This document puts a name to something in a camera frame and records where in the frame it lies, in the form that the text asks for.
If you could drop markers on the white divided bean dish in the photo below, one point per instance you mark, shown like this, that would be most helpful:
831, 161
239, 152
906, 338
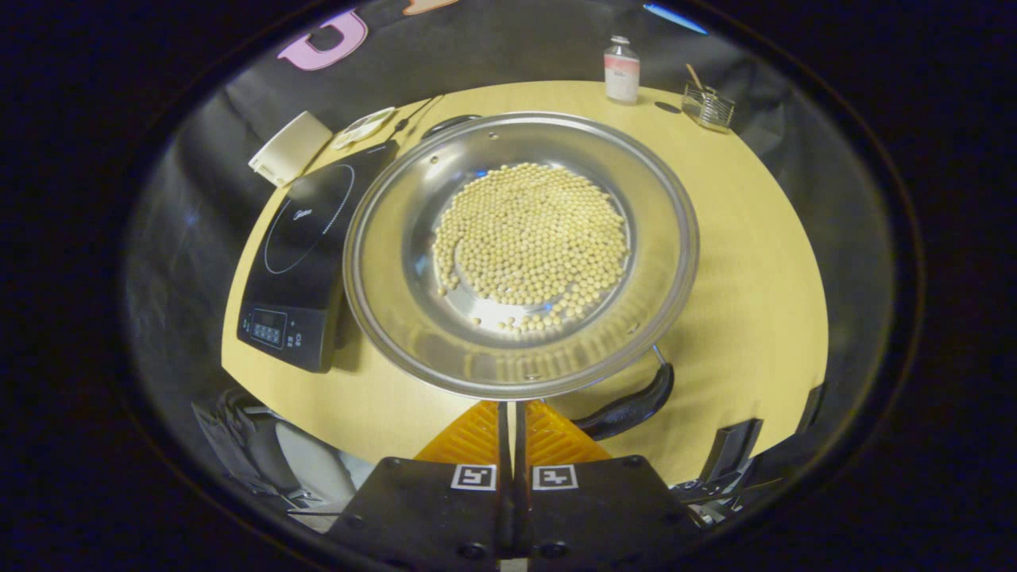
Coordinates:
361, 129

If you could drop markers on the pile of yellow soybeans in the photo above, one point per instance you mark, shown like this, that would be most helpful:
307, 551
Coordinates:
532, 238

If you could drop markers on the pale grey cloth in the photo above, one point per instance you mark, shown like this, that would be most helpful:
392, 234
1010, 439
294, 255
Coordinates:
318, 469

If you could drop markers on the dark cloth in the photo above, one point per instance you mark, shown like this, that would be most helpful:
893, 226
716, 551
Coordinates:
238, 445

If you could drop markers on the white toaster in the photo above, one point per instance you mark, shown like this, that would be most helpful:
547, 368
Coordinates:
290, 151

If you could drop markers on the black induction cooktop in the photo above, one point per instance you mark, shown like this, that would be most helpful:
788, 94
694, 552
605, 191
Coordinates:
302, 254

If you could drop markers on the small black round disc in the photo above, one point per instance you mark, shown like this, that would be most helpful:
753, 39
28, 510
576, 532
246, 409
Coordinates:
668, 106

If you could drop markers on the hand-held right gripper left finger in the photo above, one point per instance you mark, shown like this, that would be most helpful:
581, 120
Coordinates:
429, 516

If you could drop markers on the clear bottle with pink label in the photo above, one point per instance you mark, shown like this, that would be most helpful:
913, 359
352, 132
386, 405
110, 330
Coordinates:
621, 75

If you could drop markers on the wooden stick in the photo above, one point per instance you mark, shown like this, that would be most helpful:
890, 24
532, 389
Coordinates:
695, 77

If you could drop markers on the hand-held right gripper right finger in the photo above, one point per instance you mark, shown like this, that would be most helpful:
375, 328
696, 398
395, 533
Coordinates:
604, 516

